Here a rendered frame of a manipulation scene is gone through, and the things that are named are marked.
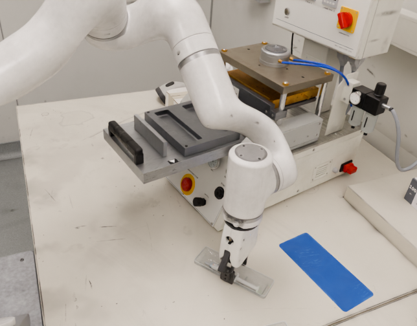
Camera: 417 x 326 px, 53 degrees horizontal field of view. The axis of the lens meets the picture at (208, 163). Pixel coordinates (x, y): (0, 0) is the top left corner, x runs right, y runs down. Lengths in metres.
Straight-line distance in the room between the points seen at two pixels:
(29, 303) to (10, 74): 0.47
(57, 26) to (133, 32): 0.17
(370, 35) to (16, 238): 1.79
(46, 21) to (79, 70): 1.79
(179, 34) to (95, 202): 0.56
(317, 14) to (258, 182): 0.60
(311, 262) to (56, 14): 0.78
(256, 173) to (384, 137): 0.91
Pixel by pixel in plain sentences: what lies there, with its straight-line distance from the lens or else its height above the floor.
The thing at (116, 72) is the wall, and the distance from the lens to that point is 2.68.
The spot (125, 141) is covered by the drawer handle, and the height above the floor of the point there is 1.01.
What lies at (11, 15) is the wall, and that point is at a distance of 2.50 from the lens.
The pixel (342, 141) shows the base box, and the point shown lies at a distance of 1.29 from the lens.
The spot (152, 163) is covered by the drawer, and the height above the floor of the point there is 0.97.
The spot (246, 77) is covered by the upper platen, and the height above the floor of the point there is 1.06.
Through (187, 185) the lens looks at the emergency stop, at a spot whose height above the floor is 0.80.
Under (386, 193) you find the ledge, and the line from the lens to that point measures 1.31.
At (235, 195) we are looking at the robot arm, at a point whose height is 1.02.
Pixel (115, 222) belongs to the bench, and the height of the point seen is 0.75.
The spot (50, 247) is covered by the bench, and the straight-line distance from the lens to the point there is 1.10.
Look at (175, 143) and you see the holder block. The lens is 1.00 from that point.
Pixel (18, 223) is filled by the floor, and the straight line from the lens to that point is 2.33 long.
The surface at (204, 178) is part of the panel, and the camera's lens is 1.13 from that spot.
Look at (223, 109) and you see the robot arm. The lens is 0.80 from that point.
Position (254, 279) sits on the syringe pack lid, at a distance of 0.98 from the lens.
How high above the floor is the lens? 1.52
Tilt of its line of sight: 35 degrees down
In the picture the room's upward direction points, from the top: 5 degrees clockwise
